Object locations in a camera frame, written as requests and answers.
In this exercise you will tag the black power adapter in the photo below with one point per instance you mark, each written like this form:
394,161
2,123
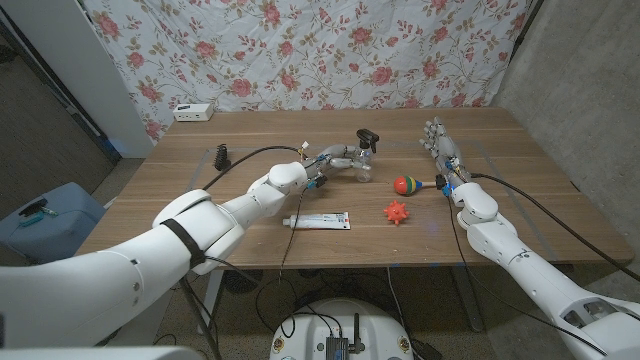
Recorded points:
425,350

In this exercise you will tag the colourful striped wooden maraca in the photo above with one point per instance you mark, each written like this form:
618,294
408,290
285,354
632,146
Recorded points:
402,185

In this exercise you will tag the black pump spray head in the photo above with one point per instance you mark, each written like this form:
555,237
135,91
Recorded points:
366,135

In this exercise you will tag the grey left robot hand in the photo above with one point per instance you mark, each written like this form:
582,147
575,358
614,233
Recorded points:
335,156

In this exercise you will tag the grey table leg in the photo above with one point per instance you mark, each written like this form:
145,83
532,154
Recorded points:
467,300

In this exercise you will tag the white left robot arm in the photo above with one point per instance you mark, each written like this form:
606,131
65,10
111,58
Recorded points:
225,215

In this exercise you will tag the black antenna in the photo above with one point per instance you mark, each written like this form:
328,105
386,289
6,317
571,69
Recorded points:
356,332

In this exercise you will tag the black ridged clip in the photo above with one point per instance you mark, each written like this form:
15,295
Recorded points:
221,157

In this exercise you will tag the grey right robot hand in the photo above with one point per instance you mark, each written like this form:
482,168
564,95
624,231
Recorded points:
446,150

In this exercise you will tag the orange spiky stress ball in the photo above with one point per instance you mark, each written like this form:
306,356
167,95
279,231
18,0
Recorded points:
396,212

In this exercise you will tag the white power strip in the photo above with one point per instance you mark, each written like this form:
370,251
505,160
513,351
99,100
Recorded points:
193,112

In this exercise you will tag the floral backdrop cloth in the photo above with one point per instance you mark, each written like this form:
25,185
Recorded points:
300,50

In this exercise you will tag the blue plastic storage box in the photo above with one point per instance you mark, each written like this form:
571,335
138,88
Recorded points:
65,230

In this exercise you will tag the black electronics module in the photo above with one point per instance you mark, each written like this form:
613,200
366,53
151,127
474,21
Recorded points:
336,347

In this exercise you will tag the white toothpaste tube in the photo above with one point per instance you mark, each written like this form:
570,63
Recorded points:
325,220

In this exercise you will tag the teal pen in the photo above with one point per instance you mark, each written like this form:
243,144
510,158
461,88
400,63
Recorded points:
35,219

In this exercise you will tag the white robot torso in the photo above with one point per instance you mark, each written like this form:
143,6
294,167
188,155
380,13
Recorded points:
310,335

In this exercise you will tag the clear plastic dispenser bottle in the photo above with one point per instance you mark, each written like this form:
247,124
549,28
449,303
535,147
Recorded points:
364,174

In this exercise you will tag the white table leg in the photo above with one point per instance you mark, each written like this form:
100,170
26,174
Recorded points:
212,305

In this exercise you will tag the black round floor fan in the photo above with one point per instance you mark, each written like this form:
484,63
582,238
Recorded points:
242,281

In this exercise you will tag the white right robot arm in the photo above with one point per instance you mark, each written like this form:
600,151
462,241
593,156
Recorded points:
505,245

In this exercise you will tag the black backdrop stand pole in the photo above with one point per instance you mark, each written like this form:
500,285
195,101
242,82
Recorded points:
525,22

